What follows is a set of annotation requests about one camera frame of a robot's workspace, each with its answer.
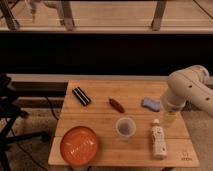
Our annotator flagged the red sausage-shaped object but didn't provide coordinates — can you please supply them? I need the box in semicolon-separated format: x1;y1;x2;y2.
109;98;125;113

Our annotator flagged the black cable on floor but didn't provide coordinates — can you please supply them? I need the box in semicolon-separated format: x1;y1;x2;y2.
44;96;60;122

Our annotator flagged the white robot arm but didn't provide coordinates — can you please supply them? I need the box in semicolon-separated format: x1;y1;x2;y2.
160;65;213;128

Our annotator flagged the white plastic bottle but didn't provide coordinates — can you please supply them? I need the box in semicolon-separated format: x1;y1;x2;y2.
151;119;167;160

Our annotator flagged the blue sponge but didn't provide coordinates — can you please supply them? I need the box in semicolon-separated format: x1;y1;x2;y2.
142;97;160;112

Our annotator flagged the black office chair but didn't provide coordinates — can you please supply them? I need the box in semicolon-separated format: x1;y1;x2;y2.
0;73;50;171

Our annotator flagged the orange bowl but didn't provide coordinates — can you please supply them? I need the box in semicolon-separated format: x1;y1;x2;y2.
60;126;98;166

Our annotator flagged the wooden folding table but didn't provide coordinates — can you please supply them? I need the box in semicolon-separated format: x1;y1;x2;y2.
48;80;200;168

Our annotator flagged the black rectangular box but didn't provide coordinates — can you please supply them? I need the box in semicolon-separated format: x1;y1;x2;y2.
72;87;91;106

